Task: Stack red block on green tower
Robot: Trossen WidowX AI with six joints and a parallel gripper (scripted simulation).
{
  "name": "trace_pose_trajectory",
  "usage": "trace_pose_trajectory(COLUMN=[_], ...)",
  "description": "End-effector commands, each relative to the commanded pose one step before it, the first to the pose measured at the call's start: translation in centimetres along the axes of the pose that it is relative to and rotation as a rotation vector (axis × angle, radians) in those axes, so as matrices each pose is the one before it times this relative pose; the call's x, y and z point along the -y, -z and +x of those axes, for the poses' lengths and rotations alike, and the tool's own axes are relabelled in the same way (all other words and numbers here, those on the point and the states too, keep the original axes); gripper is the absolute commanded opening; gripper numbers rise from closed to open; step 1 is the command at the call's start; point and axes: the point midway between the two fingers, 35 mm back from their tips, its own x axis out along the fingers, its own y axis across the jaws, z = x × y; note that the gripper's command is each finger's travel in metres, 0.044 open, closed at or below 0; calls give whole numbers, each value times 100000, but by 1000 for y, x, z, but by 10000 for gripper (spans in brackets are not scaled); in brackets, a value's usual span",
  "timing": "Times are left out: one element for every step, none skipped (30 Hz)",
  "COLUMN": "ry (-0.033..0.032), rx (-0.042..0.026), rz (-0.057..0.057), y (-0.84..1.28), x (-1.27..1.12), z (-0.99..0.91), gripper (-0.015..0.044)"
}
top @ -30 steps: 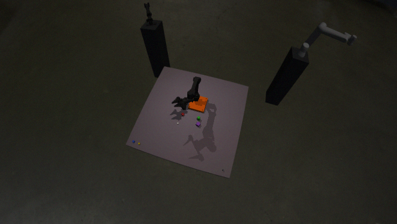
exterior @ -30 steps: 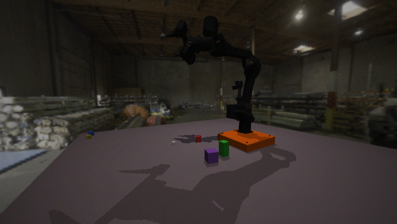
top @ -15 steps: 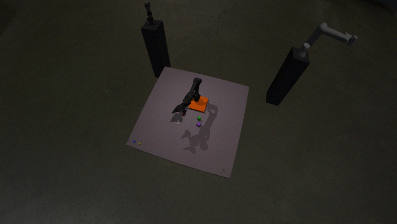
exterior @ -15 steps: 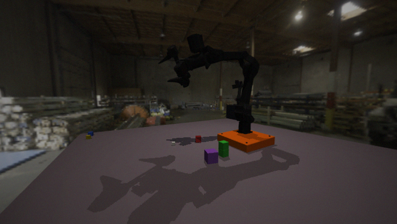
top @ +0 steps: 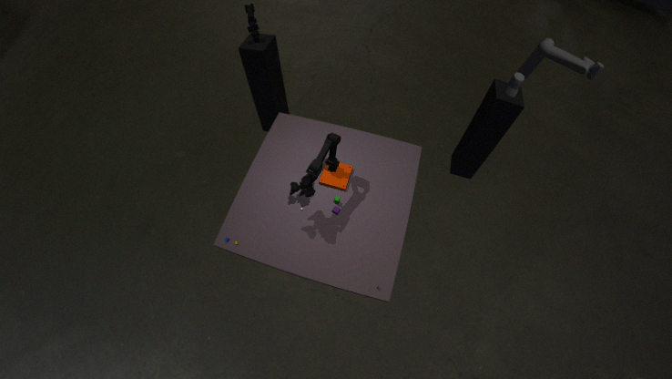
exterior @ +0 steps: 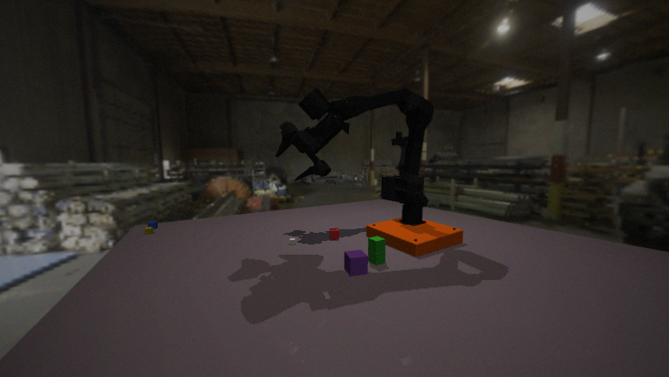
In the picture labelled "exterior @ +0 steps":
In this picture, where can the purple block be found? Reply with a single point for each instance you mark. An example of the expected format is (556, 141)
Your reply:
(356, 263)

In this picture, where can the green block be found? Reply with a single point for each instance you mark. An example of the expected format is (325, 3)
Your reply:
(376, 259)
(376, 244)

